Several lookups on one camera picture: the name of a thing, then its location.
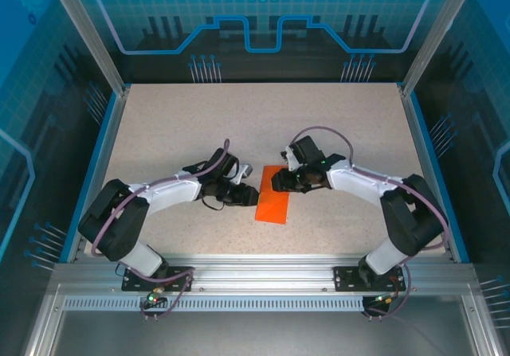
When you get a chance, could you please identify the orange paper sheet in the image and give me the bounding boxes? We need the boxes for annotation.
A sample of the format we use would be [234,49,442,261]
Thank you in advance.
[253,164,292,226]

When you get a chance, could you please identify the aluminium front beam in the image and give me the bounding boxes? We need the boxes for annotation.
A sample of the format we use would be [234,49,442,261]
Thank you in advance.
[50,253,481,295]

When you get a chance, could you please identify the grey metal tray panel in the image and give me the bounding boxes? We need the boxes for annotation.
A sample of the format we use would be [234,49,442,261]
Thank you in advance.
[51,311,479,356]

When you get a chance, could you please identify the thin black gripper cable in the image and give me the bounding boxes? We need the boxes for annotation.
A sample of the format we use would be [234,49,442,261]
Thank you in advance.
[200,196,224,212]

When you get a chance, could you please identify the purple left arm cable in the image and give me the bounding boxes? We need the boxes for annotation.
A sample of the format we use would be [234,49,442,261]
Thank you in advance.
[91,139,231,321]

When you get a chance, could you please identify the slotted grey cable duct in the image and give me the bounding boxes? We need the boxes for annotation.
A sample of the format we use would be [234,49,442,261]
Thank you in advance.
[62,296,370,314]

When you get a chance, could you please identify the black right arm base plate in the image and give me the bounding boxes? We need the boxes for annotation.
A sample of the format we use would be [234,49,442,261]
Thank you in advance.
[332,265,407,292]

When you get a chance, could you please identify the aluminium side rail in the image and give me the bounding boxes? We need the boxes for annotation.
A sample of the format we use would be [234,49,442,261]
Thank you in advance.
[65,86,131,264]
[399,86,471,264]

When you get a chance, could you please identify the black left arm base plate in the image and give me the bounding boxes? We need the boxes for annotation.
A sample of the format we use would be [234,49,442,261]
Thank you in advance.
[121,265,195,292]

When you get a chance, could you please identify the cable connector with green light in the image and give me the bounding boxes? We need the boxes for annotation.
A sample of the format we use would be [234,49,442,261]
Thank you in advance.
[143,288,167,308]
[372,291,399,306]

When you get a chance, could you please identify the thin black base cable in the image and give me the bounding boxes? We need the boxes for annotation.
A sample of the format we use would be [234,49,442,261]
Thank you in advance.
[114,260,135,280]

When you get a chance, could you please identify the aluminium corner post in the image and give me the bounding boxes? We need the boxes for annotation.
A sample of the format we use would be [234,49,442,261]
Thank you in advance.
[399,0,482,96]
[42,0,131,96]

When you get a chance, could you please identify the aluminium lower frame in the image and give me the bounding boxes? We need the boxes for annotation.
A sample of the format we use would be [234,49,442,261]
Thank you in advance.
[22,283,506,356]

